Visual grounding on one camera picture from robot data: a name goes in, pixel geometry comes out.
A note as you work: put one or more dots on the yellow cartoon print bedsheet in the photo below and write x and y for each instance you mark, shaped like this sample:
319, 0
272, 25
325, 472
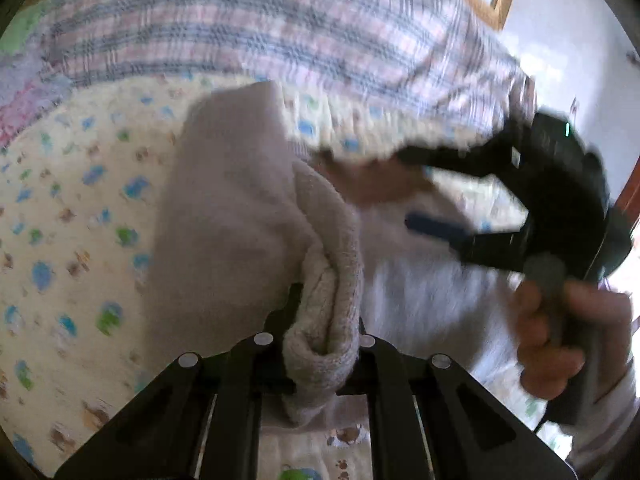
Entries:
70, 240

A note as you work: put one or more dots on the floral blanket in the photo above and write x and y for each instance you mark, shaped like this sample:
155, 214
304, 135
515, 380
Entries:
25, 95

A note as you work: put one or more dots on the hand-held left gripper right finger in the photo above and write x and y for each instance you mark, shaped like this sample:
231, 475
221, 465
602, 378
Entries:
390, 375

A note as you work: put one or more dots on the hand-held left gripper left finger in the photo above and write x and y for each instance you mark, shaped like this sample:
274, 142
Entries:
245, 375

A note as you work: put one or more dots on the person's right hand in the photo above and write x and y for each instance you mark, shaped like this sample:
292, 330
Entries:
535, 350

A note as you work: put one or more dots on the light green cloth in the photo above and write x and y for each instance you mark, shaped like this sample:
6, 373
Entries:
22, 30

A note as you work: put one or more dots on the person's right forearm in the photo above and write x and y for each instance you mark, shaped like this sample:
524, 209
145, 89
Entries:
617, 410

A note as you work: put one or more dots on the beige knitted sweater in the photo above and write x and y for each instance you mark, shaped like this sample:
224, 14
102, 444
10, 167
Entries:
230, 220

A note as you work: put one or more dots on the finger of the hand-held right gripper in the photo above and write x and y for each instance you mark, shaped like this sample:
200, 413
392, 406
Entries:
450, 157
440, 227

